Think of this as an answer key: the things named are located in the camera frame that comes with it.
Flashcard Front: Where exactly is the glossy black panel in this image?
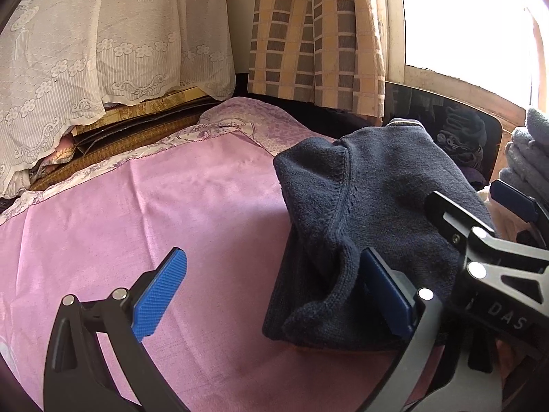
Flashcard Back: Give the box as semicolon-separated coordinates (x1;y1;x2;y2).
381;80;503;190

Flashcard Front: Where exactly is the wooden window frame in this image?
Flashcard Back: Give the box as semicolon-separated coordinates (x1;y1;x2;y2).
383;0;549;139

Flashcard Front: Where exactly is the checkered curtain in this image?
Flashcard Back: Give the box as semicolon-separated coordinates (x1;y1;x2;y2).
248;0;387;119

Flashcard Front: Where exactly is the pink blanket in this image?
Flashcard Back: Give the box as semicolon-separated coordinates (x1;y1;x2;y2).
0;131;444;412

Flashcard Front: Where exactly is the stack of grey towels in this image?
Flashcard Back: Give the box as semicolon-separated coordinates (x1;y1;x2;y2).
499;106;549;200

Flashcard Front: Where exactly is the lavender floral bed sheet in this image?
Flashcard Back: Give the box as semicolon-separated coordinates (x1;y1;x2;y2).
0;96;339;226

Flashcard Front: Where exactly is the folded pink quilt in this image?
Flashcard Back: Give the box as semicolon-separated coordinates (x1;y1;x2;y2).
28;135;78;181

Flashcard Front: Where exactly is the white lace cloth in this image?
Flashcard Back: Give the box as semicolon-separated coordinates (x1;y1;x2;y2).
0;0;237;200

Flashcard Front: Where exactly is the navy knit cardigan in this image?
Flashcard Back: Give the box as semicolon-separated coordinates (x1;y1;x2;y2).
261;122;498;351

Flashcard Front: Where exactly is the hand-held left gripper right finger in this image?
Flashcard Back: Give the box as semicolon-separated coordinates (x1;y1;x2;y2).
361;247;504;412

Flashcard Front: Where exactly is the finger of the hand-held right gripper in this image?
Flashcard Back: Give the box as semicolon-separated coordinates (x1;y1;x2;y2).
424;190;549;297
489;179;549;250

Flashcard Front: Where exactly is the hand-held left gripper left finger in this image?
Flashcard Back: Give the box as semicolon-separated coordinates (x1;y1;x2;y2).
43;247;188;412

